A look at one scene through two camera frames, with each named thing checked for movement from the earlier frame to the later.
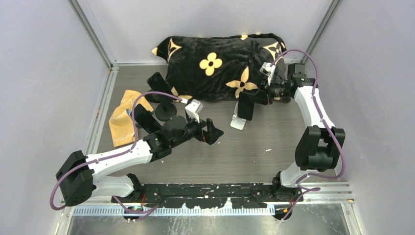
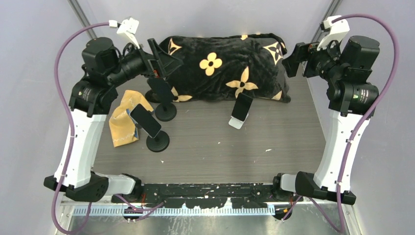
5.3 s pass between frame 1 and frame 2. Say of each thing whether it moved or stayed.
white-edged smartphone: stayed
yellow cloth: stayed
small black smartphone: moved
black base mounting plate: stayed
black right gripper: moved
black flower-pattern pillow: stayed
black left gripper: moved
